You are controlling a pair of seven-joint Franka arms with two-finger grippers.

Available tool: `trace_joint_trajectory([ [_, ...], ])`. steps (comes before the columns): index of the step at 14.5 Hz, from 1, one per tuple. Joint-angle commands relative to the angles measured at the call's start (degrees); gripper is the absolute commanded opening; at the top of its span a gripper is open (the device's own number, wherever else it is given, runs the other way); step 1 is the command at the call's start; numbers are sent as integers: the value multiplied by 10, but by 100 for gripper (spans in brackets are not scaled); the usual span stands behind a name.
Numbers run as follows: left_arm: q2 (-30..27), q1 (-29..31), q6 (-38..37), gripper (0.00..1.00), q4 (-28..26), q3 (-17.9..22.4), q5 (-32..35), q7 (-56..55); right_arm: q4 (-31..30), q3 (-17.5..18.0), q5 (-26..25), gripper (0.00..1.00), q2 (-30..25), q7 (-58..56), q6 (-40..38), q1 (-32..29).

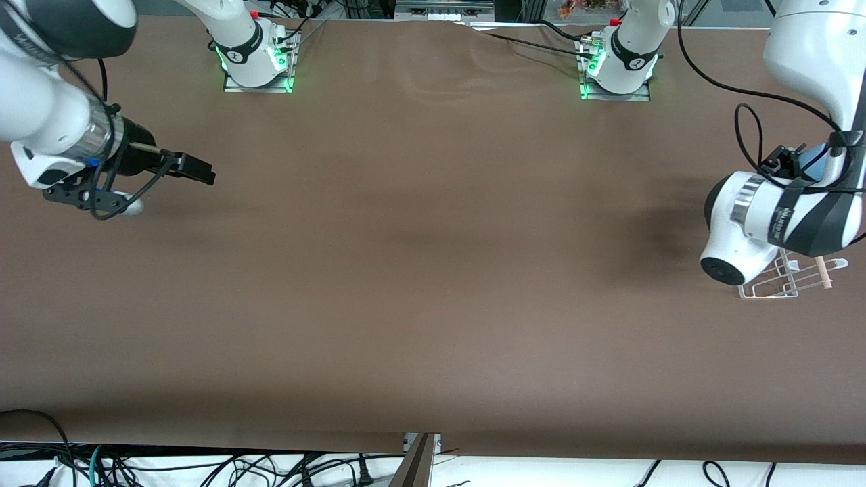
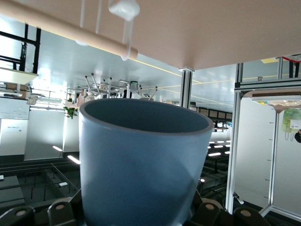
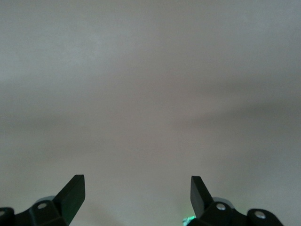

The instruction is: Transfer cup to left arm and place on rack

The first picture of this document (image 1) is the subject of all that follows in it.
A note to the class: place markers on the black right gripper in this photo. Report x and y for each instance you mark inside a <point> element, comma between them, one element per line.
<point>137,157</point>

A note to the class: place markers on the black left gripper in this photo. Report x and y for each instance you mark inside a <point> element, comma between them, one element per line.
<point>786,163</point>

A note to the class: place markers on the blue plastic cup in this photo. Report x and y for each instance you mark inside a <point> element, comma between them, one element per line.
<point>812,162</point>

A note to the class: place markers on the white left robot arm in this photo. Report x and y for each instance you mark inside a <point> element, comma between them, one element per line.
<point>737,243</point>

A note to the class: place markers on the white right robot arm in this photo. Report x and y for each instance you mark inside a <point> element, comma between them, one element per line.
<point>40,101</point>

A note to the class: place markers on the wooden rack dowel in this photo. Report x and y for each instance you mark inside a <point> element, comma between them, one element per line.
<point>823,274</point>

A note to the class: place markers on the orange background object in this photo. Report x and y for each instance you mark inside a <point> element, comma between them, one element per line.
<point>575,7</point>

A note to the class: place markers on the grey power strip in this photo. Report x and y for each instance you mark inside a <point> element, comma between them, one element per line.
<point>443,15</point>

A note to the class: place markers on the table support beam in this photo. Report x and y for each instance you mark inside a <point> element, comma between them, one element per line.
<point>416,467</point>

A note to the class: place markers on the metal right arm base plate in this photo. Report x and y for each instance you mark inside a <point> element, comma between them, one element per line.
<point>257,88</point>

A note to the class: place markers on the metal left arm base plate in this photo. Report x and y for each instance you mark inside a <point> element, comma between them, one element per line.
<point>616,97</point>

